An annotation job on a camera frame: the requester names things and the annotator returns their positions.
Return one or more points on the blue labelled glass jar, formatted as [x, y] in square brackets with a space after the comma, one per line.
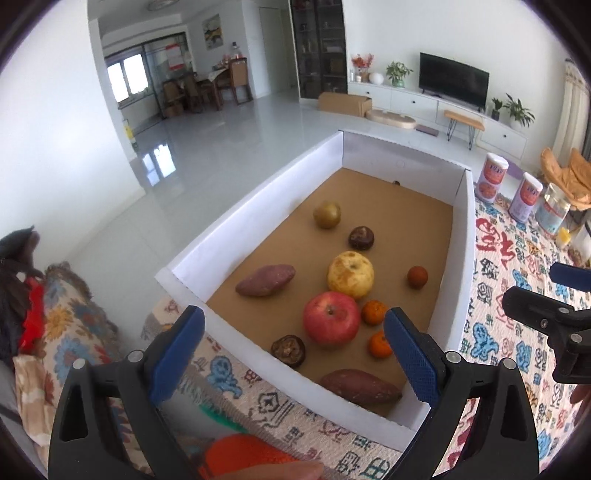
[554, 210]

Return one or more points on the leafy potted plant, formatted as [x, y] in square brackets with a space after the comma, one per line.
[398, 74]

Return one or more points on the right red-label canister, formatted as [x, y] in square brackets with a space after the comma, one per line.
[525, 198]

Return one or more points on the black television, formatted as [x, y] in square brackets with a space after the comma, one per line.
[455, 83]

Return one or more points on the purple sweet potato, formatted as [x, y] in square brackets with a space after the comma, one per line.
[360, 386]
[265, 280]

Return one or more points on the dark glass display cabinet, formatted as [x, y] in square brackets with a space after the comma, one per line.
[318, 46]

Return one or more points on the yellow apple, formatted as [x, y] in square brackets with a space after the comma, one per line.
[351, 273]

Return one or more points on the brown cardboard carton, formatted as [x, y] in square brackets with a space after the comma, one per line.
[344, 104]

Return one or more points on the white globe lamp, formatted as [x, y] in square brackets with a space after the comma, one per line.
[376, 78]

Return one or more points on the red apple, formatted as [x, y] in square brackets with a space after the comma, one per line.
[331, 318]

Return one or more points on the orange tangerine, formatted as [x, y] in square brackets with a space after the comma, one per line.
[380, 345]
[374, 312]

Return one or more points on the red-label canister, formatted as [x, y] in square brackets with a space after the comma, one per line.
[491, 177]
[525, 198]

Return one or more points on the wooden dining chair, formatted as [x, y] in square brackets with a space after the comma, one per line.
[194, 92]
[240, 81]

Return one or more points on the floral sofa throw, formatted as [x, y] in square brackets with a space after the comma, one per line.
[69, 332]

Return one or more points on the red flowers in vase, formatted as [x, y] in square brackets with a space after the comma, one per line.
[362, 64]

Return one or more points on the person's left hand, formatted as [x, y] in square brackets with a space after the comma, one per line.
[277, 470]

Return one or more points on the white television cabinet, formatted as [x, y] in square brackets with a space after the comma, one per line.
[415, 99]

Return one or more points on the left red-label canister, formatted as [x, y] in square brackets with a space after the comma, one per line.
[491, 177]

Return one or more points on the small yellow cup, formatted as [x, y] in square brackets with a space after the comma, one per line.
[563, 237]

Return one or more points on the wooden bench hairpin legs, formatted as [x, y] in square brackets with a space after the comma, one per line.
[464, 120]

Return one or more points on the wooden dining table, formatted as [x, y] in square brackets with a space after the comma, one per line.
[214, 78]

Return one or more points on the clear plastic jar black lid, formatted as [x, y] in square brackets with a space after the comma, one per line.
[582, 240]

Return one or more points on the person's right hand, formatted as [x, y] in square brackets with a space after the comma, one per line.
[581, 394]

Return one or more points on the printed woven blanket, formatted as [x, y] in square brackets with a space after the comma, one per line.
[503, 332]

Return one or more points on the cream hanging fabric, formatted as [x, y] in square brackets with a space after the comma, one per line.
[572, 106]

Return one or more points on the beige oval floor mat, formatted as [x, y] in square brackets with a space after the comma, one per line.
[392, 119]

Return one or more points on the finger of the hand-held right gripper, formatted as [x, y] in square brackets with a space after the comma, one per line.
[572, 276]
[540, 309]

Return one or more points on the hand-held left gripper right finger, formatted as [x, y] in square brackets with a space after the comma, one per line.
[415, 355]

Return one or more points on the orange clothing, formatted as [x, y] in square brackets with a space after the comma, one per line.
[244, 454]

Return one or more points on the large green potted plant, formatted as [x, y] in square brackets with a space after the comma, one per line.
[519, 110]

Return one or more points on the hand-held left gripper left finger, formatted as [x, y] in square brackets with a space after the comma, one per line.
[178, 355]

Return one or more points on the small reddish brown plum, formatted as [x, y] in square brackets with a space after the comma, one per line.
[417, 277]

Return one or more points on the red cloth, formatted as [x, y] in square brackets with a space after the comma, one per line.
[32, 318]

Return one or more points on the framed wall picture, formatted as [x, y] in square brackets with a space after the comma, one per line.
[211, 31]

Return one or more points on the small dark potted plant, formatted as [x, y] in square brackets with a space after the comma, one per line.
[496, 108]

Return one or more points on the black cloth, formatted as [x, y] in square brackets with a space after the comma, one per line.
[14, 286]

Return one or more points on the white cardboard box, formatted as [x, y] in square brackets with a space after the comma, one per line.
[392, 221]

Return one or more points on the yellow cushioned chair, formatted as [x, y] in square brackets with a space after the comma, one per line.
[568, 175]

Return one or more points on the brown shiitake mushroom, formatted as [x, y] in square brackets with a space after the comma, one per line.
[361, 237]
[287, 350]

